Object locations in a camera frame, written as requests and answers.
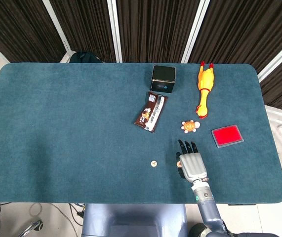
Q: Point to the chrome chair leg with caster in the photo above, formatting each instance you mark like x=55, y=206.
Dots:
x=32, y=227

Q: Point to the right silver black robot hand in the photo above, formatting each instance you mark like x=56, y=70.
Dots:
x=193, y=165

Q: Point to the wooden disc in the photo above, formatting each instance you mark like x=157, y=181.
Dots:
x=153, y=163
x=179, y=164

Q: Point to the blue-grey robot torso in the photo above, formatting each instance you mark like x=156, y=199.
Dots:
x=135, y=219

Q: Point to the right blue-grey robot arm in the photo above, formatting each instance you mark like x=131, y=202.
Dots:
x=208, y=207

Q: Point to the brown snack packet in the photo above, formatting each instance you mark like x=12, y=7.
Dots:
x=150, y=112

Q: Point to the red ink pad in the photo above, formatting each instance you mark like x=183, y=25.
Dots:
x=227, y=135

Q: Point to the black bag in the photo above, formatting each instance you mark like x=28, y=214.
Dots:
x=84, y=57

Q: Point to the black cube box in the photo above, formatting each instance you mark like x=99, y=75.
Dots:
x=163, y=74

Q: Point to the black waste bin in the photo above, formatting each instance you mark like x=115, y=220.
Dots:
x=196, y=230

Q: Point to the wooden disc bottom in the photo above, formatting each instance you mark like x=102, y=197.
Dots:
x=179, y=164

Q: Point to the orange turtle toy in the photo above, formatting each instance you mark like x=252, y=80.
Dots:
x=190, y=126

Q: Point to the yellow rubber chicken toy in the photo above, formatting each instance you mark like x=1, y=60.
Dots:
x=205, y=81

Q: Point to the blue felt table cloth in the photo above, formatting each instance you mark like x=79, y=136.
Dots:
x=81, y=135

